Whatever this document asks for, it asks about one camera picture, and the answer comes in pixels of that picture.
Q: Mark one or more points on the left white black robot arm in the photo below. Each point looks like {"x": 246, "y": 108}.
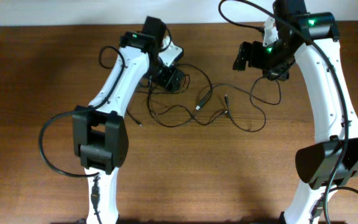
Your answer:
{"x": 99, "y": 131}

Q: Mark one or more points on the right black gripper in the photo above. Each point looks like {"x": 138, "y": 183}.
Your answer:
{"x": 242, "y": 55}

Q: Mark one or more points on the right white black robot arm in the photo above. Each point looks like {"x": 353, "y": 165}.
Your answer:
{"x": 293, "y": 36}

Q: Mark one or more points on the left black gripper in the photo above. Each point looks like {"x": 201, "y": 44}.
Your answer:
{"x": 169, "y": 79}

